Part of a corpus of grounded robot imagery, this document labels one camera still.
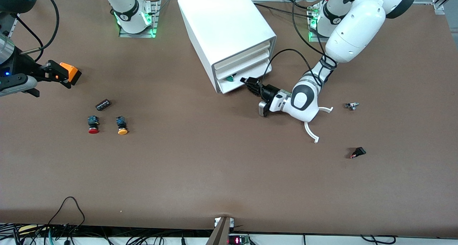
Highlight white plastic tray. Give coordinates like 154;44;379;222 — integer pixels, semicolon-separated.
216;61;273;94

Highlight red push button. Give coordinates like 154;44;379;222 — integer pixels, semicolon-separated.
87;116;100;134

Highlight yellow push button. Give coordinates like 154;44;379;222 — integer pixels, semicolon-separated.
115;116;128;135

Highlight white curved plastic clip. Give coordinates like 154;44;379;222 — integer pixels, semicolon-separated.
304;106;334;144

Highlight red LED display device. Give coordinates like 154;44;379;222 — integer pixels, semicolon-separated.
228;234;249;245

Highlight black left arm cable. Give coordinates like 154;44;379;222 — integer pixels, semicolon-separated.
260;0;338;102

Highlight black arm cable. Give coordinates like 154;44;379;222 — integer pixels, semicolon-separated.
14;0;60;61
260;0;338;102

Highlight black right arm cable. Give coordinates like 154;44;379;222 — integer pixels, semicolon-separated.
14;0;60;61

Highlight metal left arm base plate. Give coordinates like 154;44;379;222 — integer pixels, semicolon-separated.
308;3;335;43

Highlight black cables on table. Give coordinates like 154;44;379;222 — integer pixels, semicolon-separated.
252;0;317;20

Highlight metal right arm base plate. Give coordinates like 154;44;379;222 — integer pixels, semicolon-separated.
119;1;160;38

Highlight black looped cable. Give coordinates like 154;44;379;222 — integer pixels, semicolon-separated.
46;197;86;235

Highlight brown camera mount post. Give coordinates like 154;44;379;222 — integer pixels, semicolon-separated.
206;216;232;245

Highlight tangled cable bundle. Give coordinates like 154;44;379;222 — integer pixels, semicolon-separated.
0;222;215;245

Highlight aluminium frame profile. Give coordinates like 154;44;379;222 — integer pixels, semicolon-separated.
431;0;458;15

